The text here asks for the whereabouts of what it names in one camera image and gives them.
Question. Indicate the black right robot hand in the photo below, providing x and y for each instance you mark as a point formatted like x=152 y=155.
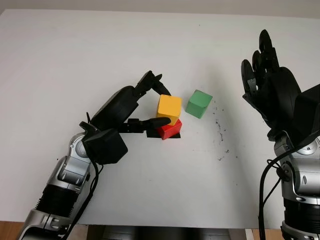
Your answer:
x=280 y=100

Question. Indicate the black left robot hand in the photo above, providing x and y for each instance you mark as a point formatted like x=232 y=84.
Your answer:
x=115 y=107

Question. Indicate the yellow wooden block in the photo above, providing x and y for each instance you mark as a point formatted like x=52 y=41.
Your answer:
x=170 y=106

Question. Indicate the red wooden block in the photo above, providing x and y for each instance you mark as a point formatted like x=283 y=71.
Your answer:
x=171 y=130

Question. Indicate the green wooden block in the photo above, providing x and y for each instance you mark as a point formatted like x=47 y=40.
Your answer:
x=198 y=103

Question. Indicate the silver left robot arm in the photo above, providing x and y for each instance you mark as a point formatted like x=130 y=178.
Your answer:
x=67 y=172

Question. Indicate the black tape strip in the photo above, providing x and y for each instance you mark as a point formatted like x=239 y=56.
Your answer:
x=151 y=135

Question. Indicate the dark robot torso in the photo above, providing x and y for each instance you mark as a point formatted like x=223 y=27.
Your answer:
x=162 y=233

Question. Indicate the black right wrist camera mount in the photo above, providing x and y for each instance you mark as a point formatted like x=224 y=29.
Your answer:
x=308 y=112

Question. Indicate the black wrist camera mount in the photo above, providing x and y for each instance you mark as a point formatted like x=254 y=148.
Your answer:
x=308 y=112
x=106 y=146

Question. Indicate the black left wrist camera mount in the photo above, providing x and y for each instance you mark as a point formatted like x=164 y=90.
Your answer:
x=106 y=146

